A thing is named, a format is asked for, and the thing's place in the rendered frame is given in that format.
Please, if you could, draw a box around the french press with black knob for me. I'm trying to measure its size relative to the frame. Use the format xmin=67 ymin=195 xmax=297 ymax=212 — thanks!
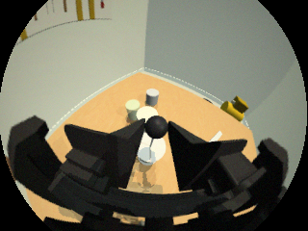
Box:
xmin=138 ymin=115 xmax=168 ymax=166

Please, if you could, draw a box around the white flat bar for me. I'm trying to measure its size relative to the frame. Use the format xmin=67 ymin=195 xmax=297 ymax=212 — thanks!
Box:
xmin=211 ymin=131 xmax=223 ymax=141

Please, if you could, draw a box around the grey cylinder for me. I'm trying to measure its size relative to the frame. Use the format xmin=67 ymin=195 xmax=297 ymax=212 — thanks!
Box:
xmin=145 ymin=89 xmax=159 ymax=107

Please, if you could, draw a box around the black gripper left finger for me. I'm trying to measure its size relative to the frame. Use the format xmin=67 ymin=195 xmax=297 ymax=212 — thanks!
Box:
xmin=64 ymin=118 xmax=145 ymax=189

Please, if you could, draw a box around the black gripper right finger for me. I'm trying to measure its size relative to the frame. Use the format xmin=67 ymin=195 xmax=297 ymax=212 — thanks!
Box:
xmin=168 ymin=120 xmax=247 ymax=192

